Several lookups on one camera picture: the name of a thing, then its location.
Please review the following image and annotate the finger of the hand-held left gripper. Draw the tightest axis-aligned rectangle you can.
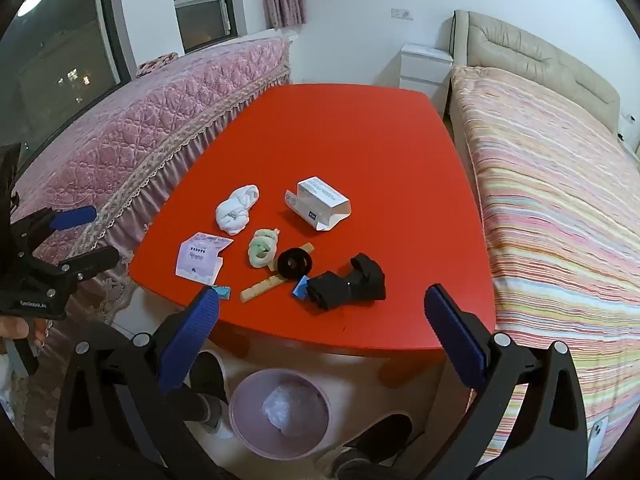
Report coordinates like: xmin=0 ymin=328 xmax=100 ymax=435
xmin=59 ymin=246 xmax=121 ymax=284
xmin=10 ymin=206 xmax=97 ymax=257

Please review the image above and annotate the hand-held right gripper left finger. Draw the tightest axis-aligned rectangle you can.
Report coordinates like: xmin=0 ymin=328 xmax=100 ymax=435
xmin=54 ymin=285 xmax=226 ymax=480

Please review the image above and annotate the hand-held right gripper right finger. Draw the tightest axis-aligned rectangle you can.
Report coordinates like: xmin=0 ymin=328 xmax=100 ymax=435
xmin=415 ymin=284 xmax=588 ymax=480

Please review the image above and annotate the purple white paper packet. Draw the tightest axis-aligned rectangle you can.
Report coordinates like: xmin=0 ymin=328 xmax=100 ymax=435
xmin=175 ymin=231 xmax=235 ymax=282

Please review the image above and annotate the green white wrapper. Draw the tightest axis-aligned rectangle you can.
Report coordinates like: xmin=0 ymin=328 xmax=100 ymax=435
xmin=248 ymin=227 xmax=280 ymax=271

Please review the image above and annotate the pink waste bin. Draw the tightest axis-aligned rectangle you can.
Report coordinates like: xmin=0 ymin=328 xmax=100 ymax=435
xmin=228 ymin=368 xmax=332 ymax=461

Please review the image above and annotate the black cloth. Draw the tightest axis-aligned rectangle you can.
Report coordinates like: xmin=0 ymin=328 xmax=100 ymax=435
xmin=305 ymin=253 xmax=387 ymax=307

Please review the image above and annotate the black ring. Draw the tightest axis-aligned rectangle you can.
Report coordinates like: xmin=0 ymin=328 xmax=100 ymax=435
xmin=276 ymin=247 xmax=314 ymax=280

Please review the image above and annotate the white tissue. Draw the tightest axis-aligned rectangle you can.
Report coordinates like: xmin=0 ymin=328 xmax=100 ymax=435
xmin=215 ymin=184 xmax=261 ymax=235

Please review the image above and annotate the white carton box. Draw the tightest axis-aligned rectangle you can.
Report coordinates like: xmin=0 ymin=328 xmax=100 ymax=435
xmin=284 ymin=176 xmax=352 ymax=233

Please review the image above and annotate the person's left hand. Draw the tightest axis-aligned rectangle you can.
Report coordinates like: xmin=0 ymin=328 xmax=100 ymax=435
xmin=0 ymin=316 xmax=49 ymax=350

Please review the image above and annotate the person's left slipper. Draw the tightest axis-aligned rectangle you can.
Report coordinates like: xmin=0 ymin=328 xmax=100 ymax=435
xmin=189 ymin=350 xmax=236 ymax=436

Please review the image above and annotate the person's slipper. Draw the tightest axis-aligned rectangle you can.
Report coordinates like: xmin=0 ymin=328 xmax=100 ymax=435
xmin=330 ymin=412 xmax=416 ymax=480
xmin=189 ymin=350 xmax=236 ymax=436

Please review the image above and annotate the person's left leg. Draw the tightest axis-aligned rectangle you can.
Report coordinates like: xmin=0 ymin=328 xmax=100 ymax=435
xmin=180 ymin=392 xmax=223 ymax=428

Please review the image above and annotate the person's leg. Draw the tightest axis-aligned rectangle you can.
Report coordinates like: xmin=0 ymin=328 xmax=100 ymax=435
xmin=332 ymin=447 xmax=396 ymax=480
xmin=180 ymin=392 xmax=223 ymax=428

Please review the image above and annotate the long wooden block strip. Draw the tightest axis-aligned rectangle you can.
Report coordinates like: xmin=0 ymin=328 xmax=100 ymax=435
xmin=240 ymin=272 xmax=284 ymax=305

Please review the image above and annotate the pink quilted bedspread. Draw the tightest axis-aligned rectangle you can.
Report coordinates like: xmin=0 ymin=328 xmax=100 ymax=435
xmin=0 ymin=37 xmax=293 ymax=451

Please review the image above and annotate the person's right slipper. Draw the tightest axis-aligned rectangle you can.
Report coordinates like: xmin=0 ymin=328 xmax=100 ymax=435
xmin=330 ymin=412 xmax=416 ymax=480

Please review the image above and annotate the clear plastic bag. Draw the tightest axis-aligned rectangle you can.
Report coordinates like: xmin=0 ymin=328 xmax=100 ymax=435
xmin=262 ymin=382 xmax=326 ymax=437

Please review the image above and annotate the striped bed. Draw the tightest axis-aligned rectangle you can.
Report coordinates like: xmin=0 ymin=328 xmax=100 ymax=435
xmin=444 ymin=65 xmax=640 ymax=467

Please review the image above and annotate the person's right leg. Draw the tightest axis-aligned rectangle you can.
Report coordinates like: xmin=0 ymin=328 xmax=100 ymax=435
xmin=332 ymin=447 xmax=396 ymax=480

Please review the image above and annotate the large dark window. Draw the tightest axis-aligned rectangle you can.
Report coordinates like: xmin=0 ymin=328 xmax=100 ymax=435
xmin=0 ymin=0 xmax=132 ymax=153

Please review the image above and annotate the pink knitted cushion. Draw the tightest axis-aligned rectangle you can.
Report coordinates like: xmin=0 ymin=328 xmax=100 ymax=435
xmin=137 ymin=52 xmax=179 ymax=79

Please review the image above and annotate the red table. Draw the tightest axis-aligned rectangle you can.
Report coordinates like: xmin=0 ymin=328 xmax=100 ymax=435
xmin=127 ymin=84 xmax=497 ymax=391

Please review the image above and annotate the black framed window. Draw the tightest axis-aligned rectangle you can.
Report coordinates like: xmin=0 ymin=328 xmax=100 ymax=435
xmin=169 ymin=0 xmax=239 ymax=54

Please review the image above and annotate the white nightstand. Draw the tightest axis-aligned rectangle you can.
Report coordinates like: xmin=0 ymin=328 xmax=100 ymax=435
xmin=398 ymin=42 xmax=454 ymax=117

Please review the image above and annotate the beige padded headboard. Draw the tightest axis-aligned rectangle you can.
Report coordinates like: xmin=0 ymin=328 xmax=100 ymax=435
xmin=452 ymin=10 xmax=621 ymax=133

